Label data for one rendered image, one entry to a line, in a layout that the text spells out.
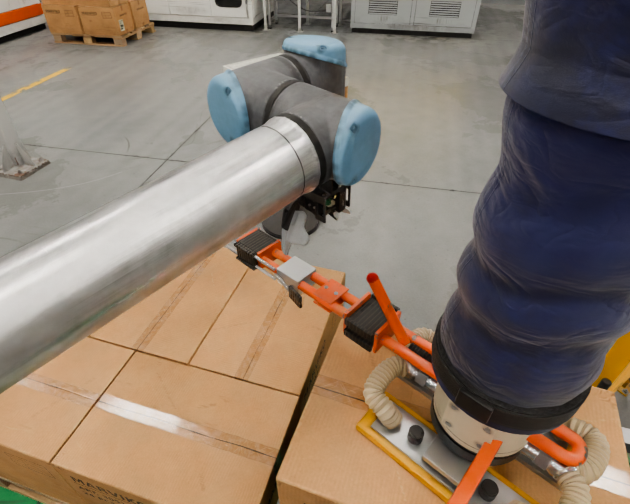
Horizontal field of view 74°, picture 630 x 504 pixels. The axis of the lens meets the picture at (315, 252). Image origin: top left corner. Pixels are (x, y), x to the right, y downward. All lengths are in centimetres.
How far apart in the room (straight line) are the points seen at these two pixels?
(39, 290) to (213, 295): 138
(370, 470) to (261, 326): 84
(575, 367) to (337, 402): 48
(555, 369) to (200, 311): 130
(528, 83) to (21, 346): 45
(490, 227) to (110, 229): 38
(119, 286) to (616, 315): 49
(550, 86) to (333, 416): 69
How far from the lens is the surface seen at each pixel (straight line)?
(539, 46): 45
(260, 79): 56
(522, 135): 46
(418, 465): 86
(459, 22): 795
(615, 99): 40
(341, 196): 75
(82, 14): 794
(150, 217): 37
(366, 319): 86
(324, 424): 89
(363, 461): 87
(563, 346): 58
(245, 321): 159
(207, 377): 147
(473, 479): 74
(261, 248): 101
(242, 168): 40
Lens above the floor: 174
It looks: 40 degrees down
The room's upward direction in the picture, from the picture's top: straight up
